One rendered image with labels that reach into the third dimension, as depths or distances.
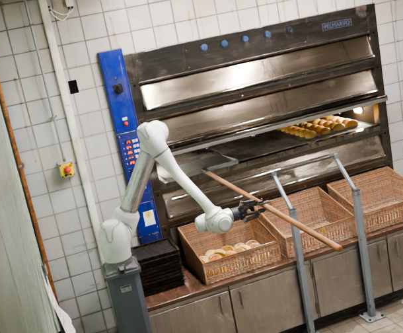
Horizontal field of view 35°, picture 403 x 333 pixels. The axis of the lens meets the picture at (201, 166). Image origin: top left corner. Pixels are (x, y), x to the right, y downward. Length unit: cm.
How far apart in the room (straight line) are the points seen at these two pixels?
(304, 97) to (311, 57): 29
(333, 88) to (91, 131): 183
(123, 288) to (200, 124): 141
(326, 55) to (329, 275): 159
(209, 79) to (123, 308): 172
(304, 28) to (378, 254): 170
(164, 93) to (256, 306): 156
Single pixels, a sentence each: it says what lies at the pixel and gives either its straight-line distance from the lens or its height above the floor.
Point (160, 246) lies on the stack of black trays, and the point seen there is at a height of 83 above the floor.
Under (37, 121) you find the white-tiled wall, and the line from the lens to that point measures 421.
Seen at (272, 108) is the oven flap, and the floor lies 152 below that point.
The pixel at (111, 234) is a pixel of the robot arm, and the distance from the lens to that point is 349.
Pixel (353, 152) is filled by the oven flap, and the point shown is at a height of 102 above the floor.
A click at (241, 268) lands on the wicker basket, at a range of 422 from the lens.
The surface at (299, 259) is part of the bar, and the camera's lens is 426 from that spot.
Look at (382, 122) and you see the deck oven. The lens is 510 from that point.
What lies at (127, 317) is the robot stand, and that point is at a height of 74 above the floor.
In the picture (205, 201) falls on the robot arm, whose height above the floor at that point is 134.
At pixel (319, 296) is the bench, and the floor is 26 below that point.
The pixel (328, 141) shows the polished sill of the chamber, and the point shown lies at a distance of 486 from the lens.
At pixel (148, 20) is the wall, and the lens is 430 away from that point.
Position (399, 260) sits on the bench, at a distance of 476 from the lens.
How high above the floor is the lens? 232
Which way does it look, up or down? 14 degrees down
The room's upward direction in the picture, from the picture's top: 11 degrees counter-clockwise
